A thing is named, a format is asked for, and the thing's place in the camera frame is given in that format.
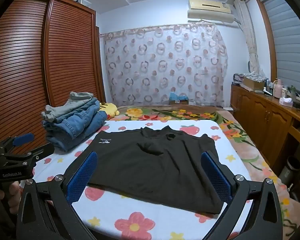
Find tissue box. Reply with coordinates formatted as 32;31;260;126
278;97;293;108

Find blue box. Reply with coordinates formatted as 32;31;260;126
168;92;190;106

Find tied pale curtain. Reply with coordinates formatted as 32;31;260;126
233;0;266;78

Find wall air conditioner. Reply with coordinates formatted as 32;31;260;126
187;0;235;23

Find pink thermos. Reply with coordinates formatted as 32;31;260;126
273;79;285;98

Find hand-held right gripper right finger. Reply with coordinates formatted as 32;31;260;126
200;151;283;240

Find folded grey pants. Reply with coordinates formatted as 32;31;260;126
41;91;94;123

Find wooden louvered wardrobe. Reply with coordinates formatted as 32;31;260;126
0;0;106;155

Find folded light blue jeans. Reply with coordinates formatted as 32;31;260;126
42;97;101;132

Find grey window blind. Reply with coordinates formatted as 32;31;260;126
259;0;300;94

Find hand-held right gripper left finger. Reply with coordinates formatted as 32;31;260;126
16;151;98;240

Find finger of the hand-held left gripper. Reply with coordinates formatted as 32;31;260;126
0;133;35;153
0;142;55;167

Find grey trash bin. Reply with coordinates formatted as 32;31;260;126
279;156;300;186

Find ring patterned sheer curtain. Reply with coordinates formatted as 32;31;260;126
103;23;228;107

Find cardboard box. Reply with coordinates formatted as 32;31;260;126
242;76;266;91

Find person's left hand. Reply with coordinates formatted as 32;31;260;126
0;179;22;214

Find white strawberry print sheet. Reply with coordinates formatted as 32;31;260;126
32;119;256;238

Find wooden sideboard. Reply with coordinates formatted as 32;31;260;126
230;83;300;182

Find black pants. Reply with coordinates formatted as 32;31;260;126
63;125;229;215

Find folded dark blue jeans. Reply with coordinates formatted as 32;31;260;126
45;110;108;153

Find yellow plush toy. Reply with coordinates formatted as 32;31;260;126
98;102;120;119

